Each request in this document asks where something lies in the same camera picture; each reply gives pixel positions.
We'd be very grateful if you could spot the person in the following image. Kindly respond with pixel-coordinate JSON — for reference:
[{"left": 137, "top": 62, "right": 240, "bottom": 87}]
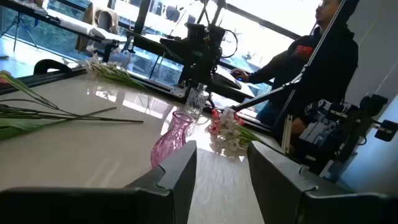
[{"left": 247, "top": 0, "right": 360, "bottom": 138}]

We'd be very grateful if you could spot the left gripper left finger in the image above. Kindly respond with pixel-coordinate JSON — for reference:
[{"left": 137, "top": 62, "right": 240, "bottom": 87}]
[{"left": 0, "top": 140, "right": 198, "bottom": 224}]

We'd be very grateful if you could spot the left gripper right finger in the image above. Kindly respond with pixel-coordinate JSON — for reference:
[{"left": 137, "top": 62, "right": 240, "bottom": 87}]
[{"left": 247, "top": 140, "right": 398, "bottom": 224}]

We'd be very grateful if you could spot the small black table camera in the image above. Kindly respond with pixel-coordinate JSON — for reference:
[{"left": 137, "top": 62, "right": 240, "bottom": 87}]
[{"left": 374, "top": 119, "right": 398, "bottom": 142}]

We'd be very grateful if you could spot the pink flower bunch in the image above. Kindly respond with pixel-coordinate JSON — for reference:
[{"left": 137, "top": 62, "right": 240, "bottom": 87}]
[{"left": 207, "top": 108, "right": 266, "bottom": 147}]

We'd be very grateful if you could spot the black frame handle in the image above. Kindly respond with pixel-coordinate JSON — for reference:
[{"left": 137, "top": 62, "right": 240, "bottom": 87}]
[{"left": 33, "top": 58, "right": 75, "bottom": 75}]

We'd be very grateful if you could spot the white flower bunch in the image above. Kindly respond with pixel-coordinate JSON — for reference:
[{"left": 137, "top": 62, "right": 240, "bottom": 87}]
[
  {"left": 216, "top": 106, "right": 249, "bottom": 153},
  {"left": 76, "top": 44, "right": 149, "bottom": 91}
]

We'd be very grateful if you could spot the clear cut-glass vase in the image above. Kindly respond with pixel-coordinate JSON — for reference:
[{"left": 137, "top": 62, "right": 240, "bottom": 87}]
[{"left": 183, "top": 82, "right": 210, "bottom": 119}]

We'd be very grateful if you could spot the person's hand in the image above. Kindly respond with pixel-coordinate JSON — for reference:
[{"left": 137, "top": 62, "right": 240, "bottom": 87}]
[{"left": 230, "top": 68, "right": 250, "bottom": 83}]

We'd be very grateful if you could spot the black diagonal frame strut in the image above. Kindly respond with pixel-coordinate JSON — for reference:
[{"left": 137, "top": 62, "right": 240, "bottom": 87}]
[{"left": 230, "top": 0, "right": 348, "bottom": 113}]

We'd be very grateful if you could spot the pink glass vase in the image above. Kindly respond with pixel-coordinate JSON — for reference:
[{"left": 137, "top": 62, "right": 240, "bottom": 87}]
[{"left": 150, "top": 111, "right": 195, "bottom": 169}]

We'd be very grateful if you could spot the black frame upright post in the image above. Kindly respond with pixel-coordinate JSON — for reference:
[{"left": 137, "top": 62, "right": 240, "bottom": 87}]
[{"left": 273, "top": 90, "right": 295, "bottom": 156}]

